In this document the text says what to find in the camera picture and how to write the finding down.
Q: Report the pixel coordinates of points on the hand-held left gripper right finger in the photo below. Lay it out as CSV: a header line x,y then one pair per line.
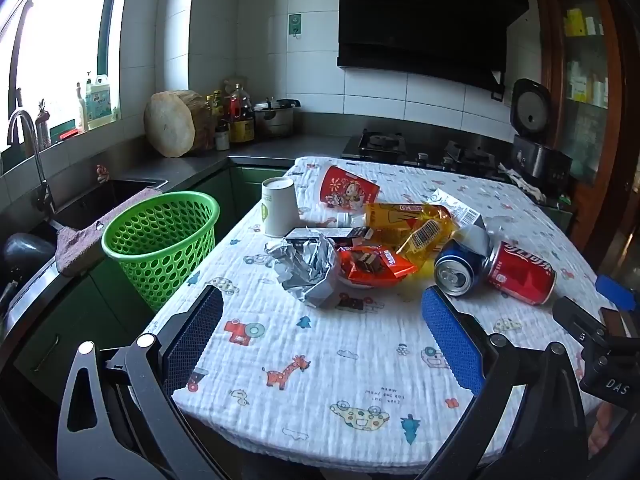
x,y
450,335

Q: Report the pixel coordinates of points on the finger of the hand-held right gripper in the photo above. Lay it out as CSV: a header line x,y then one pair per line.
x,y
582,322
617,290

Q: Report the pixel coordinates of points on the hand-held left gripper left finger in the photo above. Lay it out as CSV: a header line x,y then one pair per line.
x,y
192,332

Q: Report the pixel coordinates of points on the blue silver drink can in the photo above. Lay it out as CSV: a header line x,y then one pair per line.
x,y
457,265

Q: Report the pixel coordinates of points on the red drink can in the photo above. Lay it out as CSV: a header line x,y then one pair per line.
x,y
520,272

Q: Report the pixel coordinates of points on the green plastic basket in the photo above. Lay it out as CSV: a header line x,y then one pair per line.
x,y
150,260

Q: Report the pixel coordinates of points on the yellow plastic wrapper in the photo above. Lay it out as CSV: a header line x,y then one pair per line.
x,y
425,247

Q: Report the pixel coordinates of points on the orange snack wrapper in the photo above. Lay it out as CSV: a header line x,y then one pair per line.
x,y
380,265

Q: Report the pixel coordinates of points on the white plastic wrapper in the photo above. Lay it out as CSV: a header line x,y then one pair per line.
x,y
457,209

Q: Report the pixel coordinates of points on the silver foil wrapper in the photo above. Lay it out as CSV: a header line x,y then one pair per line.
x,y
305,270

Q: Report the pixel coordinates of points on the white paper cup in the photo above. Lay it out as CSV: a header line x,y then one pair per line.
x,y
277,210

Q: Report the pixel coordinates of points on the small black carton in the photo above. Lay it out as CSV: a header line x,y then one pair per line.
x,y
320,233

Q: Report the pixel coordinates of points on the red paper cup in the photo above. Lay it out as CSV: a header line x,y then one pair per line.
x,y
345,187

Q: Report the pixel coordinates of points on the person's right hand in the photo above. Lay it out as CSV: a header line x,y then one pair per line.
x,y
601,430

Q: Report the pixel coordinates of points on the green base cabinets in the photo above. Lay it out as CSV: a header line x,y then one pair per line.
x,y
75,320

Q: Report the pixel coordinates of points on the printed white table cloth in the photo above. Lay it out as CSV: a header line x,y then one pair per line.
x,y
325,340

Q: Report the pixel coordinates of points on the grey pink towel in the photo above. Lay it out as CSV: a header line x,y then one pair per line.
x,y
80,245

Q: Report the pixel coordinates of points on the white rag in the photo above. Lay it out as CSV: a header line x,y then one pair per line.
x,y
522,182

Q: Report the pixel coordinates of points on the black rice cooker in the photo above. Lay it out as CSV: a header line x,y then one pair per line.
x,y
537,160

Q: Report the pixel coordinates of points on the steel sink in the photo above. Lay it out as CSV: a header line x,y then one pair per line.
x,y
100,200

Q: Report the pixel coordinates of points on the red white scrubber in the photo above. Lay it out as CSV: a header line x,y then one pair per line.
x,y
103,174

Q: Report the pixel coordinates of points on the dark wok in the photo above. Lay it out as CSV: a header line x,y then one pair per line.
x,y
27,255

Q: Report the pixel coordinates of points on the small white jar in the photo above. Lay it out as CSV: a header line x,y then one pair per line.
x,y
222,139

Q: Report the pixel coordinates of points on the black gas stove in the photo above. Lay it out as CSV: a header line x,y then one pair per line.
x,y
380,145

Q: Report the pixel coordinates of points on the yellow tin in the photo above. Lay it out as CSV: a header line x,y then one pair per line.
x,y
241,130

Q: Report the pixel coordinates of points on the round wooden chopping block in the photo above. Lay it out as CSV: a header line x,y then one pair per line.
x,y
170,122

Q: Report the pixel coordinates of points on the yellow cap bottle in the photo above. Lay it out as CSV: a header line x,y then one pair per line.
x,y
216,107

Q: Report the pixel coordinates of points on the dark sauce bottle red label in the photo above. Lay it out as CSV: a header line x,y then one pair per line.
x,y
236,105

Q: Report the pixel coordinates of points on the steel faucet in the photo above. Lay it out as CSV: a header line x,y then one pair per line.
x,y
37,160

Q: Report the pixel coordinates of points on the small red packet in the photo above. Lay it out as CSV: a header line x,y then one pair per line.
x,y
69,134

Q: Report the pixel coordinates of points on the large detergent bottle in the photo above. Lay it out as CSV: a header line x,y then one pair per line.
x,y
100,105

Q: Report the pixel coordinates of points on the white dish soap bottle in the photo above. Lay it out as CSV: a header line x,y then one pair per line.
x,y
81,110

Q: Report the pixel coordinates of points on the steel cup with brushes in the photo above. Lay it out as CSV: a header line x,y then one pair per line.
x,y
42,127

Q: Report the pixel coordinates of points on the wooden glass door cabinet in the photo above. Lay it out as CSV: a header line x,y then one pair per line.
x,y
552,35

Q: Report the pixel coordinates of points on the black range hood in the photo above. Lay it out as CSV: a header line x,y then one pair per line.
x,y
425,20

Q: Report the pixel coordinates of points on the window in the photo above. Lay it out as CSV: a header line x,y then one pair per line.
x,y
60,35

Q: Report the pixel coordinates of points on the green wall hook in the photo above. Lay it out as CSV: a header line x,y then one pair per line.
x,y
295,22

